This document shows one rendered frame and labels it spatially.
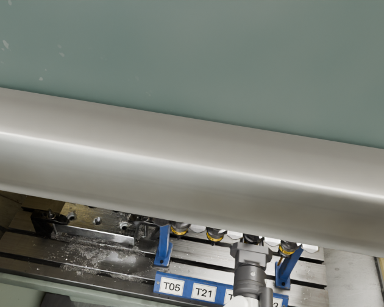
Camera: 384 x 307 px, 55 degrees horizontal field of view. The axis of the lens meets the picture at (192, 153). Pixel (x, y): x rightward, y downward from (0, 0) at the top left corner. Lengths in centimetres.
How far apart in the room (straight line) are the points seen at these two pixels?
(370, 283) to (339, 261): 14
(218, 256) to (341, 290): 51
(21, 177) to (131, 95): 6
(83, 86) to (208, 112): 5
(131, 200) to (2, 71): 8
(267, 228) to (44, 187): 9
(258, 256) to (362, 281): 64
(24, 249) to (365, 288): 128
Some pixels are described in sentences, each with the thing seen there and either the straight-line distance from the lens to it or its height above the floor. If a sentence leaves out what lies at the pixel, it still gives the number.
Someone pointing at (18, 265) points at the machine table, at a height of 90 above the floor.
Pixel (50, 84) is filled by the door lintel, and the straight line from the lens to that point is 17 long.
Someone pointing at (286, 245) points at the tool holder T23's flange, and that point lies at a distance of 113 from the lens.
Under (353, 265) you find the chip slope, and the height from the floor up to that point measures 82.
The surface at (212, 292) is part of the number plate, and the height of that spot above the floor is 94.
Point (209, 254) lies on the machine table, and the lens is 143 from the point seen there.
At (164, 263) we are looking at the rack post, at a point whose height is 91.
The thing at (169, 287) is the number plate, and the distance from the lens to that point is 132.
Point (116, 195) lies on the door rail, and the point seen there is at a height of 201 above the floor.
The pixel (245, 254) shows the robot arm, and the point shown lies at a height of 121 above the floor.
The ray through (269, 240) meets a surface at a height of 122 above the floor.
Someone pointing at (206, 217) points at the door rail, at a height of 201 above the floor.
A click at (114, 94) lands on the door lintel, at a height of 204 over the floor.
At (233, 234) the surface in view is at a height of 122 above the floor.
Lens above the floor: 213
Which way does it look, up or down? 45 degrees down
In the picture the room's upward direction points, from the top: 6 degrees clockwise
